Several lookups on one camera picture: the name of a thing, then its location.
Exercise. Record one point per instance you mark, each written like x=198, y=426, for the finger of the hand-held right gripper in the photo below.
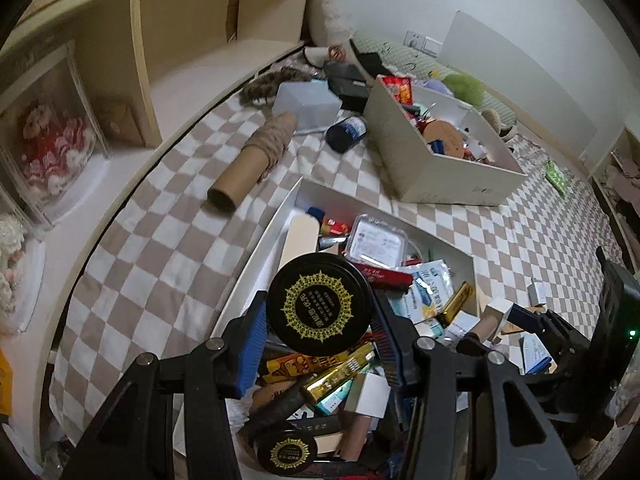
x=525, y=317
x=472, y=346

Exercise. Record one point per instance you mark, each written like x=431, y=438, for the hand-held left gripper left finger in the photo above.
x=252, y=340

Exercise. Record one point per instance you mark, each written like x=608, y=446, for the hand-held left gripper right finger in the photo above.
x=386, y=332

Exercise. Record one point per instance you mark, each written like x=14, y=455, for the small white printed cube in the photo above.
x=499, y=310

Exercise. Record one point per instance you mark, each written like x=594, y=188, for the shallow white box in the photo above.
x=260, y=270

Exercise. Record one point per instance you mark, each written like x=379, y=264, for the black round tin gold print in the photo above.
x=320, y=305
x=286, y=452

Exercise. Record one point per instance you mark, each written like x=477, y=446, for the white charger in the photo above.
x=538, y=292

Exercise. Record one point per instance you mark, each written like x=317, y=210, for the blue white sachet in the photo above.
x=535, y=355

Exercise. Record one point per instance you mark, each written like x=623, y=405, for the gold foil box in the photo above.
x=456, y=302

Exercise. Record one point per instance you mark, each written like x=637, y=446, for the yellow printed packet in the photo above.
x=295, y=365

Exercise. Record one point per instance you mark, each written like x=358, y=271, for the red flat box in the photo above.
x=387, y=275

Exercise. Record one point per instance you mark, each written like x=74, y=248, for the blue white mask packet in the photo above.
x=430, y=290

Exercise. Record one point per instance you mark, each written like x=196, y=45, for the gold wrapped bar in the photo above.
x=340, y=377

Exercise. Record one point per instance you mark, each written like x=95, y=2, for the clear clamshell packet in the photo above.
x=377, y=240

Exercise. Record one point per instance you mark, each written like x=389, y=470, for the checked bed sheet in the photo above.
x=165, y=260

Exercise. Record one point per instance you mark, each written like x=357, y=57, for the green tissue packet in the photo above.
x=556, y=177

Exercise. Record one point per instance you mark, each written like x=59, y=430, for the white shoe box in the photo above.
x=440, y=180

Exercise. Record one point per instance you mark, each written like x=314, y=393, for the cardboard tube with twine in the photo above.
x=250, y=165

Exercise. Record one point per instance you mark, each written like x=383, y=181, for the brown teddy bear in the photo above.
x=500, y=125

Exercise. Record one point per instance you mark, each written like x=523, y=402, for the round cork lid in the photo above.
x=445, y=139

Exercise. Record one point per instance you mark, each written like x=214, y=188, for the dark blue jar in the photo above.
x=346, y=134

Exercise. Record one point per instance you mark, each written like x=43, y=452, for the green plush toy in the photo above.
x=465, y=90

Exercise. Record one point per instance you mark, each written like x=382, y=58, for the translucent plastic box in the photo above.
x=307, y=105

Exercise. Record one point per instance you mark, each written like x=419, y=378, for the white headboard panel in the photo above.
x=520, y=75

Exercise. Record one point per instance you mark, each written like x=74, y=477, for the red snack packet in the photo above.
x=400, y=90

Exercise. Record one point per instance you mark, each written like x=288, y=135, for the purple plush toy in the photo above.
x=436, y=85

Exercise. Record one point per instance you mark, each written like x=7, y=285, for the white doll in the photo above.
x=12, y=270

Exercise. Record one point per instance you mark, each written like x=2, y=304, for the black pouch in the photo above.
x=347, y=85

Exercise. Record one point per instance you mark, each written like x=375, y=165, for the brown triangular paper box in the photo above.
x=117, y=122

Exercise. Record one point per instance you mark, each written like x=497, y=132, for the brown fuzzy hair clip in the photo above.
x=275, y=85

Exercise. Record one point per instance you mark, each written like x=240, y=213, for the green checked bolster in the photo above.
x=420, y=62

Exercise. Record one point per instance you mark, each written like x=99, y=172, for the doll in clear box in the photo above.
x=50, y=150

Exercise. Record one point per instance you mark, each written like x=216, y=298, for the wooden bedside shelf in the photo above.
x=200, y=60

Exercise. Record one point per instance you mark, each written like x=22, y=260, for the fluffy white pillow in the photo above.
x=327, y=15

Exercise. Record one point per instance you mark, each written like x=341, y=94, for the white wall socket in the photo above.
x=422, y=43

